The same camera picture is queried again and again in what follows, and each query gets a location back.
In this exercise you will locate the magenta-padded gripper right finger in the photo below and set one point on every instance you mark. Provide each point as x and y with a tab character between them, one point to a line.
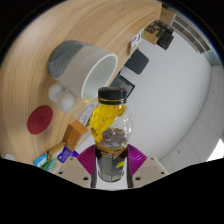
148	170

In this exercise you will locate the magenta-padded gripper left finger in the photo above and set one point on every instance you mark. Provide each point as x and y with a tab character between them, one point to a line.
75	170

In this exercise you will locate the clear black-capped drink bottle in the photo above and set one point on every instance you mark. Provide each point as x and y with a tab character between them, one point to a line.
111	133

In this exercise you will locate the purple upright package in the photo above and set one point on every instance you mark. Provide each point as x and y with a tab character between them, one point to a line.
65	155

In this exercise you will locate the small tan packet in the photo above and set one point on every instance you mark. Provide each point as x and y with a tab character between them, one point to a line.
55	150

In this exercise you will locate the small light blue box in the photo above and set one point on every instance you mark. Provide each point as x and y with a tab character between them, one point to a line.
40	161

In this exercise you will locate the round white paper disc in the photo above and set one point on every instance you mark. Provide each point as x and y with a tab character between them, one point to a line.
86	115

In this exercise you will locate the flat round red coaster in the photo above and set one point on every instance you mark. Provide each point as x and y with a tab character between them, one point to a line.
40	120

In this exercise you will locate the white and grey mug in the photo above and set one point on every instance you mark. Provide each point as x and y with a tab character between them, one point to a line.
78	66

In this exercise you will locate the black office chair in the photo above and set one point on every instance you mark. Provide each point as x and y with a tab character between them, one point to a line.
137	61

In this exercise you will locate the white colourful booklet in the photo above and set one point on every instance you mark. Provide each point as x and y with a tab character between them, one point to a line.
136	40

